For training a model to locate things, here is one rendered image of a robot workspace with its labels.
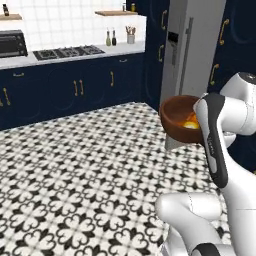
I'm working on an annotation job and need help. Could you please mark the black toaster oven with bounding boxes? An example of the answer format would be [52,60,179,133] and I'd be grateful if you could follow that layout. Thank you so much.
[0,29,29,59]

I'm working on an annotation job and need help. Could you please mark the grey fridge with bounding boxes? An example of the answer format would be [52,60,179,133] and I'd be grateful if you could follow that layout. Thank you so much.
[159,0,228,151]

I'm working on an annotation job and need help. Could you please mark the wooden kitchen tools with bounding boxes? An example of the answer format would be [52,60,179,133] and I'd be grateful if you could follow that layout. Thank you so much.
[124,25,137,36]

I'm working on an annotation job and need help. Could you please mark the yellow lemon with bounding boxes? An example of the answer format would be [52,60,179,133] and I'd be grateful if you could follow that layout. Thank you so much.
[182,121,201,131]

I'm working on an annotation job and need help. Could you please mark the green glass bottle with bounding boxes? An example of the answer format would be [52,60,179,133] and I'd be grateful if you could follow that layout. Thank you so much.
[105,27,112,47]

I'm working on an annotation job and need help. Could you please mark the brown wooden bowl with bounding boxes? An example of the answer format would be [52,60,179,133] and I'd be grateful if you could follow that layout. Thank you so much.
[158,94,205,145]

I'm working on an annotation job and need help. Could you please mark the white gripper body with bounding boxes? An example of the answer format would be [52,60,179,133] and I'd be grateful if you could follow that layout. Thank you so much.
[222,131,238,149]

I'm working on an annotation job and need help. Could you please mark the black gas hob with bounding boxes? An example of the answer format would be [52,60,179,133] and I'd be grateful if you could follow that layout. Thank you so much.
[32,44,106,62]

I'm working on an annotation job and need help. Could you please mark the grey fridge handle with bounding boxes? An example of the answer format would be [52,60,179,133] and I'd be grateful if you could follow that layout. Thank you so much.
[179,17,195,96]

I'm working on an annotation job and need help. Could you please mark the black glass bottle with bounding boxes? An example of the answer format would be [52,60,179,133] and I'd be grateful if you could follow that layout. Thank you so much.
[111,27,118,47]

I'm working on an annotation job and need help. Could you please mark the orange chicken drumstick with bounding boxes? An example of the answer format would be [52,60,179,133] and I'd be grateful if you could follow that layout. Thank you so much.
[185,112,198,124]

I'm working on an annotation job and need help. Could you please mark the navy base cupboard run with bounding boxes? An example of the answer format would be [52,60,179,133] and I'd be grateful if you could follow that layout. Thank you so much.
[0,52,146,132]

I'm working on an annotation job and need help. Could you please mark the wooden wall shelf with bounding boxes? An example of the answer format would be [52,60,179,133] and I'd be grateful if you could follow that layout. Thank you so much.
[0,13,24,22]
[94,9,139,17]

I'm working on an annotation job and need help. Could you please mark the navy tall cupboard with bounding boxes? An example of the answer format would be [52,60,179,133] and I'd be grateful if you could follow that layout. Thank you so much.
[206,0,256,175]
[134,0,171,112]

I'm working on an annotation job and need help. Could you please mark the gold cupboard handle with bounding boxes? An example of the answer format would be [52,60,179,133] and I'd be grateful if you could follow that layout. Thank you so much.
[160,9,169,32]
[157,43,165,64]
[208,62,221,87]
[218,18,231,46]

